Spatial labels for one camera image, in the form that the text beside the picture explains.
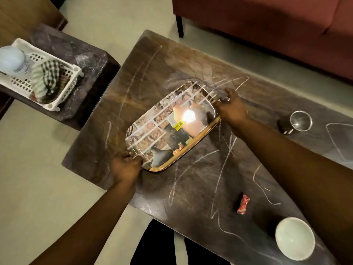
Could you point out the person's left hand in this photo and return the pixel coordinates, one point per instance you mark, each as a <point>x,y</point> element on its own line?
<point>125,169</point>

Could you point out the person's right hand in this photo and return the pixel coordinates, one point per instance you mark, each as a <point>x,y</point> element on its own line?
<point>231,108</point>

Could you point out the person's left thumb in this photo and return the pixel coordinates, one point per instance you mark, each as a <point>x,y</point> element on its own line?
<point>132,157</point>

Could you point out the person's right thumb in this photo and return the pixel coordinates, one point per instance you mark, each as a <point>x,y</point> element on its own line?
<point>218,103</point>

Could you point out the printed rectangular serving tray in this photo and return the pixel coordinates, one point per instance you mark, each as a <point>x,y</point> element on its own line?
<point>172,126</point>

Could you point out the person's right forearm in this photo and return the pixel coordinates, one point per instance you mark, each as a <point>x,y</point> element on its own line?
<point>300,173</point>

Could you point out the person's left forearm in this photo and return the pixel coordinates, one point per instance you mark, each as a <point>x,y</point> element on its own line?
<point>85,226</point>

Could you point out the steel tumbler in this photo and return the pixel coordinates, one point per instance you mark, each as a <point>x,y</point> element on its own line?
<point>295,122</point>

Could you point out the red sofa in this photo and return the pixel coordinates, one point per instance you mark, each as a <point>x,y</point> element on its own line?
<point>270,27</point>

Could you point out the person's black trousers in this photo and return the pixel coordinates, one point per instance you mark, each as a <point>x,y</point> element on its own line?
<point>171,245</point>

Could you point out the dark marble side table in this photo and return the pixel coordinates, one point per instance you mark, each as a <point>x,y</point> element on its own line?
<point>80,68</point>

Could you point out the red candy wrapper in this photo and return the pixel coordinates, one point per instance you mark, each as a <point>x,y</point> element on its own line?
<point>243,204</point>

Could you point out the green checked cloth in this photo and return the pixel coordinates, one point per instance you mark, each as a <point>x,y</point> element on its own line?
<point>48,79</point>

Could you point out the white plastic basket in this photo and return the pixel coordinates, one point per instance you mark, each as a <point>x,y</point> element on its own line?
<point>41,79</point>

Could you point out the white plastic bottle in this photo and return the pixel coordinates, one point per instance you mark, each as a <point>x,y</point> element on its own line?
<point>12,62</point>

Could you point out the white bowl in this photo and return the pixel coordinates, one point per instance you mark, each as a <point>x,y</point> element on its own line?
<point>294,238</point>

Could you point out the brown wooden furniture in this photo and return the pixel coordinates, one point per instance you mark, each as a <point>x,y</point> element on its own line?
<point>24,16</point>

